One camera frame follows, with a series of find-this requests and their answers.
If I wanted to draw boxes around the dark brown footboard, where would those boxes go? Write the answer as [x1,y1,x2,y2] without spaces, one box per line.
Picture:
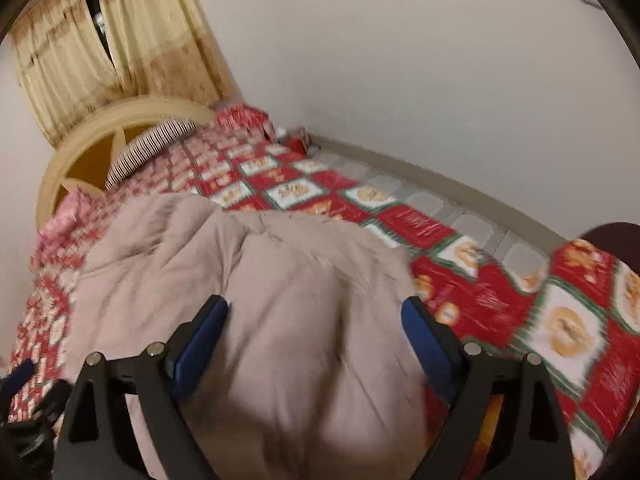
[580,220,640,273]

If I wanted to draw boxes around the cream round headboard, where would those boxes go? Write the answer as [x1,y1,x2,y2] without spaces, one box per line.
[36,95,217,233]

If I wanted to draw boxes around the grey quilted mattress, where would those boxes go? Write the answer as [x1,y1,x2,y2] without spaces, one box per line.
[300,132,571,273]

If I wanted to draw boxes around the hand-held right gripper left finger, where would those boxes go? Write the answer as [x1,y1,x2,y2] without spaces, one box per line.
[52,295,231,480]

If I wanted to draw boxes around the red printed checkered blanket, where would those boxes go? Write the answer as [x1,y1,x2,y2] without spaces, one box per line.
[10,105,640,480]

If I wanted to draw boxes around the pink pillow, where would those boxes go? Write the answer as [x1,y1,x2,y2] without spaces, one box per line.
[36,186,107,263]

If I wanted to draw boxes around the striped pillow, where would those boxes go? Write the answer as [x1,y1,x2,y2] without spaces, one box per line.
[105,116,200,191]

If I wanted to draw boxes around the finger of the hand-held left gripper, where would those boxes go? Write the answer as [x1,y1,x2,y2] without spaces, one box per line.
[0,357,38,393]

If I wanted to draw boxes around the beige puffer jacket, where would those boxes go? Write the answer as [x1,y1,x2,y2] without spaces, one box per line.
[65,192,436,480]

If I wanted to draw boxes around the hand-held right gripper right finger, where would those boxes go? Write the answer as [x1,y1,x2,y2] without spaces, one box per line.
[400,296,576,480]

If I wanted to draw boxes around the beige patterned curtain panel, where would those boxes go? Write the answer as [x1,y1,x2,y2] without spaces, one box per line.
[94,0,237,108]
[9,0,123,148]

